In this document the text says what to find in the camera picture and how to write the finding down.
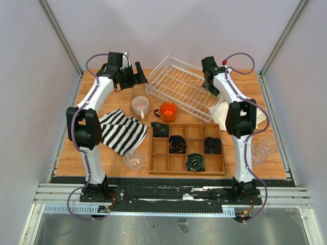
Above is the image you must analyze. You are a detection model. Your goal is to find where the white wire dish rack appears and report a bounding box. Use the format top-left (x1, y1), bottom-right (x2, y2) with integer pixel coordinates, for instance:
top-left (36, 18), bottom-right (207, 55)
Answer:
top-left (146, 54), bottom-right (224, 123)

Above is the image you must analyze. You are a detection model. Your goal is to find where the rolled belt top left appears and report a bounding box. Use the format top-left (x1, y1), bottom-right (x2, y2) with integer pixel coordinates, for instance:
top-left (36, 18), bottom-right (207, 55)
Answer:
top-left (150, 122), bottom-right (169, 138)

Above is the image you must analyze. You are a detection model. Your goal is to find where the clear plastic cup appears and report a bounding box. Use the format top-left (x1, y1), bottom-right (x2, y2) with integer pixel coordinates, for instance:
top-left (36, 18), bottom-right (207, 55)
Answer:
top-left (123, 150), bottom-right (143, 170)
top-left (251, 136), bottom-right (278, 166)

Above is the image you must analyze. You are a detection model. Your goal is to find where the cream folded cloth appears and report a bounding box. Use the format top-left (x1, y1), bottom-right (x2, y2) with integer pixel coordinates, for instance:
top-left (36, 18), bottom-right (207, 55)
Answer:
top-left (209, 100), bottom-right (266, 131)

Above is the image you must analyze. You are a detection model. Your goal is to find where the rolled belt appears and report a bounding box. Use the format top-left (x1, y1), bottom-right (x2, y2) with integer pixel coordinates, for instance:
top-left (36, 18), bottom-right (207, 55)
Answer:
top-left (150, 122), bottom-right (169, 138)
top-left (169, 135), bottom-right (188, 154)
top-left (204, 137), bottom-right (222, 155)
top-left (185, 153), bottom-right (205, 172)

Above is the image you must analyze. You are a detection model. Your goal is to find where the rolled belt middle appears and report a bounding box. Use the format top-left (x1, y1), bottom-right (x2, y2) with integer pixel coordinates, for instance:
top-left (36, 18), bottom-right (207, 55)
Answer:
top-left (169, 135), bottom-right (188, 154)

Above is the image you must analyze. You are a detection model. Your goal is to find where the clear plastic cup left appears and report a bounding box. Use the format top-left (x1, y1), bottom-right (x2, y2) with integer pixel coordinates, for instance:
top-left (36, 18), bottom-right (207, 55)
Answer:
top-left (123, 150), bottom-right (143, 170)

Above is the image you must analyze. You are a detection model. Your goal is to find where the rolled belt bottom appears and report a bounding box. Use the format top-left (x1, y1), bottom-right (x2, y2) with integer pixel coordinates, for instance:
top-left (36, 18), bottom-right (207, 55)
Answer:
top-left (185, 153), bottom-right (205, 172)

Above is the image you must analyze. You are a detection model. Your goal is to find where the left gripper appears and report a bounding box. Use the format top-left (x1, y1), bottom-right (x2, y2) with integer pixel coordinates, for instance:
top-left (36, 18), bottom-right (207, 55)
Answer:
top-left (118, 62), bottom-right (148, 90)

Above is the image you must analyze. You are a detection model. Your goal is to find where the orange enamel mug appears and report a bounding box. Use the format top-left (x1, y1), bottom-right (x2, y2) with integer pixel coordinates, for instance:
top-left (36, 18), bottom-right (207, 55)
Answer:
top-left (153, 102), bottom-right (177, 123)

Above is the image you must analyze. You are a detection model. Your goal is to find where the wooden compartment tray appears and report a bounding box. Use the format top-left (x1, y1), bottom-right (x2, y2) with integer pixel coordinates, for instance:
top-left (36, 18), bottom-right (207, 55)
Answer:
top-left (149, 124), bottom-right (226, 177)

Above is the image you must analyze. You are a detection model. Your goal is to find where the aluminium rail frame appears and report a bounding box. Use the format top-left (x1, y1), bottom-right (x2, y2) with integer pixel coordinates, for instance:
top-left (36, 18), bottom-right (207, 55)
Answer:
top-left (19, 177), bottom-right (324, 244)

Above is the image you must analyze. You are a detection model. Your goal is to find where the pink white mug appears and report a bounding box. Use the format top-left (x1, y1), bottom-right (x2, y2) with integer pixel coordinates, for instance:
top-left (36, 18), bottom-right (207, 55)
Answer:
top-left (132, 96), bottom-right (149, 119)

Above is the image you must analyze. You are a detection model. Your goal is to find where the black white striped cloth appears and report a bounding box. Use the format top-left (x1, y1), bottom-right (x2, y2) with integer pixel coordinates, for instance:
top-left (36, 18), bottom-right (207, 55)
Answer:
top-left (100, 109), bottom-right (148, 156)

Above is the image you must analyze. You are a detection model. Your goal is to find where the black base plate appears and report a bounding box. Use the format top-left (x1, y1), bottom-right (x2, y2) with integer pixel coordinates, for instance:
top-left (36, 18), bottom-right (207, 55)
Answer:
top-left (80, 178), bottom-right (263, 213)

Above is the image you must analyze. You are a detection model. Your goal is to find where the rolled belt right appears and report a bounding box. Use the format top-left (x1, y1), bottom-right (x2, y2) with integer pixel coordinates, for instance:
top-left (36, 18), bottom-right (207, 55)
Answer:
top-left (204, 137), bottom-right (222, 155)

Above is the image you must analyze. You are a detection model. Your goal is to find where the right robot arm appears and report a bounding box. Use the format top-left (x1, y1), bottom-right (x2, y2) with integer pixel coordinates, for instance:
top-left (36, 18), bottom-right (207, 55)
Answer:
top-left (201, 56), bottom-right (256, 183)

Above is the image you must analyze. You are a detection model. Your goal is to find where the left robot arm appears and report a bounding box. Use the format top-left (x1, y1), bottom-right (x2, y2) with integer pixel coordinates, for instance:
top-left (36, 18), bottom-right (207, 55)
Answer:
top-left (66, 52), bottom-right (148, 202)

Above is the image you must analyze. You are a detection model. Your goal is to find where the clear plastic cup right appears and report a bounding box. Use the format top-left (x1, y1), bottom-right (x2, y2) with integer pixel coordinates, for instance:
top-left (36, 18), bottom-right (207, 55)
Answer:
top-left (251, 136), bottom-right (278, 166)

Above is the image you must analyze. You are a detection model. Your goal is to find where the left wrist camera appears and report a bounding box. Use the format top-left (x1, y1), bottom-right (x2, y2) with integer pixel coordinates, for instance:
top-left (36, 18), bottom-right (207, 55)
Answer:
top-left (122, 52), bottom-right (131, 68)

